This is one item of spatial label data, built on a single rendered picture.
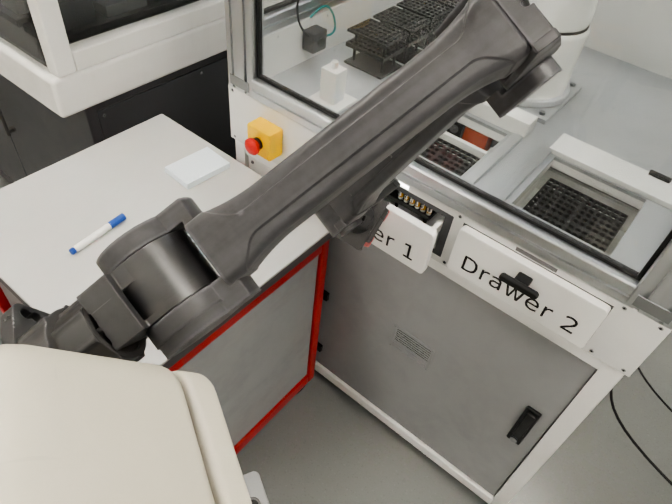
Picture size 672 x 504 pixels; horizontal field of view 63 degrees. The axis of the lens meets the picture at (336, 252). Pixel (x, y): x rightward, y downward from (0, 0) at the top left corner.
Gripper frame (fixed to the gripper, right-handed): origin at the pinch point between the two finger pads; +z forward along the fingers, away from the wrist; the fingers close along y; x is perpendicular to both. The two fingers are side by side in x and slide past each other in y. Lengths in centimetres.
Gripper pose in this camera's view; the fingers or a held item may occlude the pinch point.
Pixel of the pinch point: (374, 226)
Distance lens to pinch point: 106.5
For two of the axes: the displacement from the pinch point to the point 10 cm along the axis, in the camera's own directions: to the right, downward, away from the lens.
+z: 3.6, 1.3, 9.2
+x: -7.8, -5.0, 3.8
